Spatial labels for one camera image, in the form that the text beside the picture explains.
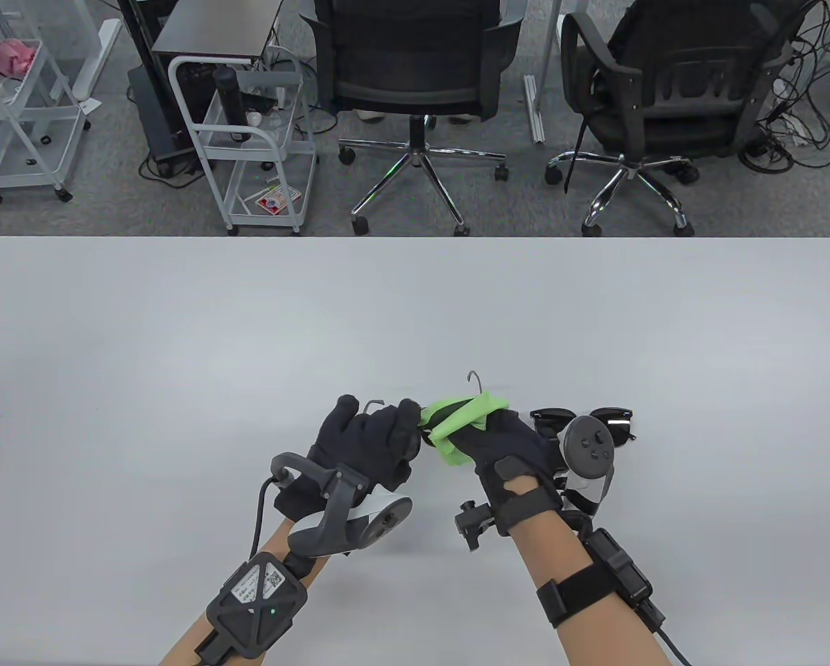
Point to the person's left hand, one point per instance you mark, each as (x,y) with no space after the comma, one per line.
(373,444)

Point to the person's right hand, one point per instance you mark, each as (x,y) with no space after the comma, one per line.
(512,451)

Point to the green cleaning cloth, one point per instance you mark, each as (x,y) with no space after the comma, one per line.
(470,409)

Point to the black sunglasses gold metal bridge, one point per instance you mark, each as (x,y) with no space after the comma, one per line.
(432,437)

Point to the black thick-framed sunglasses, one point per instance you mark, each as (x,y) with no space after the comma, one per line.
(619,430)

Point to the person's left forearm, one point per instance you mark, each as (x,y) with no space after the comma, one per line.
(276,548)

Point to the person's right forearm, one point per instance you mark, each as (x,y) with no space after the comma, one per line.
(553,555)

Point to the grey VR controller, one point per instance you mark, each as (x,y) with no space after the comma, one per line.
(387,517)
(588,440)

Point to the black wrist sensor box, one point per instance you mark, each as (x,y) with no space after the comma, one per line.
(619,565)

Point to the black sensor box white label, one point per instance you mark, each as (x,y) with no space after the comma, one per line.
(255,603)

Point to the red white packet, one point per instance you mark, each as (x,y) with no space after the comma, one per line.
(276,201)

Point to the white desk leg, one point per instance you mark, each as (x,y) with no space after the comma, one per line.
(534,111)
(96,62)

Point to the black office chair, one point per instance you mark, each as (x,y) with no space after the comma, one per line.
(664,125)
(414,90)

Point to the small black device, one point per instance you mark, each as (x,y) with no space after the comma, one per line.
(262,104)

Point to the black bottle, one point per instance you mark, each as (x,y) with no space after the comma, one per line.
(229,97)

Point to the black computer tower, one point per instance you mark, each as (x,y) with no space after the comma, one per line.
(152,118)

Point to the white power strip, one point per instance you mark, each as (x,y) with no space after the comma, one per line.
(796,132)

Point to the dark side table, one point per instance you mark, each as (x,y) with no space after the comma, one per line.
(213,31)

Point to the white mesh utility cart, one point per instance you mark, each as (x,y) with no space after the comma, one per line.
(26,142)

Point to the pink cloth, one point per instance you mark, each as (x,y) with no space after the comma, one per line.
(9,55)

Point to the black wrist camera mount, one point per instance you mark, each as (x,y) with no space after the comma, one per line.
(473,524)

